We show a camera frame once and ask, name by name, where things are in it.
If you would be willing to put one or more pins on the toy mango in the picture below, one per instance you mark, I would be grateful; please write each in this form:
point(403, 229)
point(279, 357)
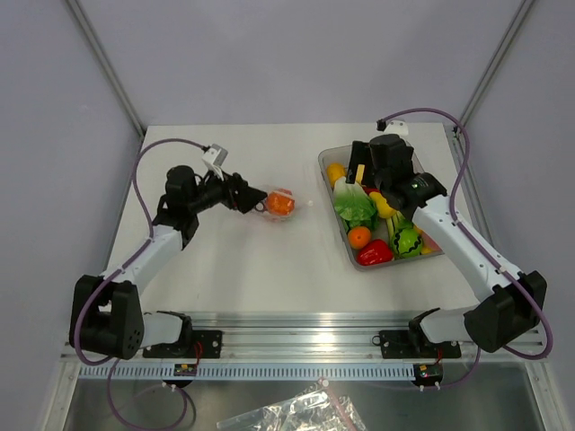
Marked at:
point(359, 237)

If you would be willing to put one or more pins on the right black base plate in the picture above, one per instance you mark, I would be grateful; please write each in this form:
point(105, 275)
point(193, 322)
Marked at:
point(396, 344)

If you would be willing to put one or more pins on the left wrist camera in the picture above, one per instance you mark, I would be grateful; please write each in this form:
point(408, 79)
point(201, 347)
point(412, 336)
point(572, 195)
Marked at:
point(214, 158)

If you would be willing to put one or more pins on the aluminium mounting rail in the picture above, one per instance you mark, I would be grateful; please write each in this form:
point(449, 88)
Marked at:
point(275, 337)

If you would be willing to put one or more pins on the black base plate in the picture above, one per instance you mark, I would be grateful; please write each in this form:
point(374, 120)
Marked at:
point(396, 344)
point(202, 343)

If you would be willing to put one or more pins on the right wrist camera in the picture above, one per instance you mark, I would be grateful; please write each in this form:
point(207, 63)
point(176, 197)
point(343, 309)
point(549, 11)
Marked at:
point(397, 127)

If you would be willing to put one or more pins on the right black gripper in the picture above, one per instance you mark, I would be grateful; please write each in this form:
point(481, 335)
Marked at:
point(361, 153)

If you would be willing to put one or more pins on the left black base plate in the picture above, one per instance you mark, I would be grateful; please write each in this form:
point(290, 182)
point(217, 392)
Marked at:
point(202, 343)

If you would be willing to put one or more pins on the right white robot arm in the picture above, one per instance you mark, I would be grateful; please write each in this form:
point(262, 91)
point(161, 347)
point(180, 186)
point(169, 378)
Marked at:
point(510, 300)

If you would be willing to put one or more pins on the toy red bell pepper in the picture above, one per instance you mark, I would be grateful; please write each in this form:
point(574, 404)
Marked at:
point(375, 253)

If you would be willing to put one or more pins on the spare clear plastic bags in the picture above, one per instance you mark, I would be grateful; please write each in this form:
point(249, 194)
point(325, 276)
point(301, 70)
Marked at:
point(316, 408)

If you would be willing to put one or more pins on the clear dotted zip bag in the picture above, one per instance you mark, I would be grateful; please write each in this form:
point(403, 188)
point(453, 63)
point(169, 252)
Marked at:
point(302, 204)

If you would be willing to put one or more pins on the white slotted cable duct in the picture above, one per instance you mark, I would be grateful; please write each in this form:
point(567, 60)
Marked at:
point(212, 371)

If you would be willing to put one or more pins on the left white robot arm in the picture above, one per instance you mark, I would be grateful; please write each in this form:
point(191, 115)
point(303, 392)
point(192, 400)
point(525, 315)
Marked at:
point(107, 318)

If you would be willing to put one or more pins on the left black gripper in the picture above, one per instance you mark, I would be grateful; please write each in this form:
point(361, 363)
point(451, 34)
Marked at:
point(237, 194)

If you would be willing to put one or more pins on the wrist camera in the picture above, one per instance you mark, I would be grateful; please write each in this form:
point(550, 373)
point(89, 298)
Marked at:
point(214, 158)
point(397, 127)

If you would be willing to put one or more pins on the toy napa cabbage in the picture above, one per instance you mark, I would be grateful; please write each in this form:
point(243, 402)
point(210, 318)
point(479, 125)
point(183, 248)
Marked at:
point(353, 205)

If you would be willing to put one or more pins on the toy orange fruit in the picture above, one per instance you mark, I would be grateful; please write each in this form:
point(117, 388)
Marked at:
point(335, 171)

